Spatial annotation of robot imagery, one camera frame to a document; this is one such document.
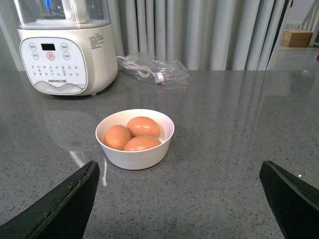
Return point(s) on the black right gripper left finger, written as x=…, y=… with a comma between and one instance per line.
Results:
x=62, y=213

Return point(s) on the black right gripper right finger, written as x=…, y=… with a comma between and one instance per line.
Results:
x=294, y=203

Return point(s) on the brown left egg in bowl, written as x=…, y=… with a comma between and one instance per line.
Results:
x=116, y=137

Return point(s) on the brown egg in bowl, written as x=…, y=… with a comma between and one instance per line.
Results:
x=139, y=126
x=142, y=142
x=116, y=137

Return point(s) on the brown front egg in bowl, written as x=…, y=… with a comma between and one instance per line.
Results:
x=142, y=142

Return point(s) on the brown back egg in bowl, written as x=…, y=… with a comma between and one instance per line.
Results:
x=139, y=126

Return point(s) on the cardboard box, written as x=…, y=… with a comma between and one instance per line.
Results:
x=296, y=38

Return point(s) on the white bowl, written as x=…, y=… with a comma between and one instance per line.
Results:
x=136, y=160

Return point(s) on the white Joyoung blender appliance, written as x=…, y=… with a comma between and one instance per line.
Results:
x=67, y=46

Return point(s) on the clear plastic bag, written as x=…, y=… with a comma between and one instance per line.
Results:
x=146, y=68

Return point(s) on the grey curtain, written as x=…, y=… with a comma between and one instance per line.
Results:
x=201, y=34

